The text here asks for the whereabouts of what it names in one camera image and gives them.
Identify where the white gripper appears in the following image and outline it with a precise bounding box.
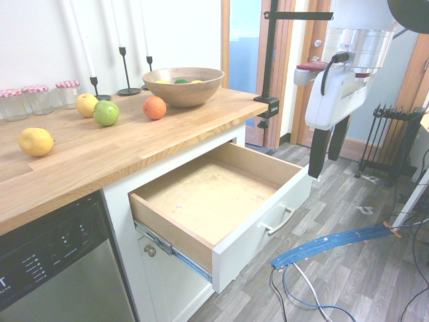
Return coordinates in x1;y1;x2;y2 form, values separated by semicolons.
304;62;369;182

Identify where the white drawer with wooden inside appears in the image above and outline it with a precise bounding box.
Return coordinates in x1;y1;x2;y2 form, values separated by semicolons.
128;141;314;294

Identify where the wooden bowl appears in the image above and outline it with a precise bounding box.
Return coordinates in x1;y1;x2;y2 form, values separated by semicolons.
141;66;226;109

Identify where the orange fruit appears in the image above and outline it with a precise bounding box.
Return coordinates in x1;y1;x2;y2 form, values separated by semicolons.
142;95;168;121

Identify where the white kitchen cabinet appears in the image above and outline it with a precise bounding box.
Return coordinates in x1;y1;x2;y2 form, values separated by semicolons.
100;120;247;322

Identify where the tall black candle holder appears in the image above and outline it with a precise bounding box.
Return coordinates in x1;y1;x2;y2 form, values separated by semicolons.
116;46;142;96

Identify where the green apple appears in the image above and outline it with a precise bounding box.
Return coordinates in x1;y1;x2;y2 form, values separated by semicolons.
93;99;121;127

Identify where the short black candle holder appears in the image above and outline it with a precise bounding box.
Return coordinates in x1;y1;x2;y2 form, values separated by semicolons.
88;76;113;102

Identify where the yellow apple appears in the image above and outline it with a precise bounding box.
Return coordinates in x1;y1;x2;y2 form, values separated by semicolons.
75;93;100;119

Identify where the glass jar red checkered lid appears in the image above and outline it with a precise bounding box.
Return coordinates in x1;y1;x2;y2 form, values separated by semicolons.
0;88;29;123
55;80;82;111
21;84;55;116

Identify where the stainless steel dishwasher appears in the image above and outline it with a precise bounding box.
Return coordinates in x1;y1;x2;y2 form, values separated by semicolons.
0;190;137;322

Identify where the yellow lemon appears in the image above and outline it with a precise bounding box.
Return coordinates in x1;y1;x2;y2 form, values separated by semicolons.
17;127;56;158

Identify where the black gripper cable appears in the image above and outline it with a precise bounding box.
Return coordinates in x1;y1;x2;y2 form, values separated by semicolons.
320;51;353;97

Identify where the red and grey wrist camera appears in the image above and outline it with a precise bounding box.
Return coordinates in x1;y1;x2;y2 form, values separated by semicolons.
294;61;328;87

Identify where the silver drawer handle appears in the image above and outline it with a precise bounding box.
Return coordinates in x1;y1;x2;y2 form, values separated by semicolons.
263;206;297;237

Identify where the blue taped cable cover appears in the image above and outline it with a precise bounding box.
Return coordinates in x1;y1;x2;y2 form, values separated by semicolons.
270;223;402;272

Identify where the black clamp camera stand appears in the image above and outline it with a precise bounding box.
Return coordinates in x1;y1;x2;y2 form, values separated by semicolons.
253;0;335;130

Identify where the white cable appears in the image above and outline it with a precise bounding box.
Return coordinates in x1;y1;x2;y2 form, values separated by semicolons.
290;260;333;322

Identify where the blue cable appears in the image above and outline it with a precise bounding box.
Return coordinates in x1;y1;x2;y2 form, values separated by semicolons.
282;262;357;322

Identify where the metal drawer slide rail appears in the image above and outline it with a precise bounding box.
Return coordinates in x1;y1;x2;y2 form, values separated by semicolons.
133;220;214;281

